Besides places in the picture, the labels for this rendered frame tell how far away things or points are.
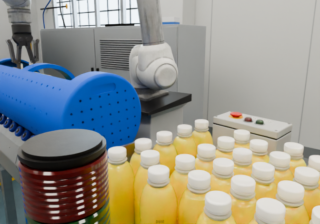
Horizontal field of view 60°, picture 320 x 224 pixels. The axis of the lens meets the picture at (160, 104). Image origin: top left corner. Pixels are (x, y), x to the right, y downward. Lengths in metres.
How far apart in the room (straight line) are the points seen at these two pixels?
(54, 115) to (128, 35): 2.05
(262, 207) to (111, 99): 0.56
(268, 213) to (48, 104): 0.65
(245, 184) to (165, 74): 0.79
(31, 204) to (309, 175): 0.45
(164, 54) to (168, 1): 2.50
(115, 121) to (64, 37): 2.78
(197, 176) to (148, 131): 0.90
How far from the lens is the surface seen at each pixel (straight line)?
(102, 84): 0.83
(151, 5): 1.23
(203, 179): 0.48
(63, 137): 0.23
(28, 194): 0.22
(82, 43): 3.33
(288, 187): 0.50
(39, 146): 0.22
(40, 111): 0.91
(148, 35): 1.24
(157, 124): 1.39
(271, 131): 0.78
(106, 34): 3.01
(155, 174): 0.49
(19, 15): 1.33
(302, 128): 3.47
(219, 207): 0.43
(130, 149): 0.77
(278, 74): 3.41
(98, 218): 0.23
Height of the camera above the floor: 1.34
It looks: 14 degrees down
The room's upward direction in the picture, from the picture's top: straight up
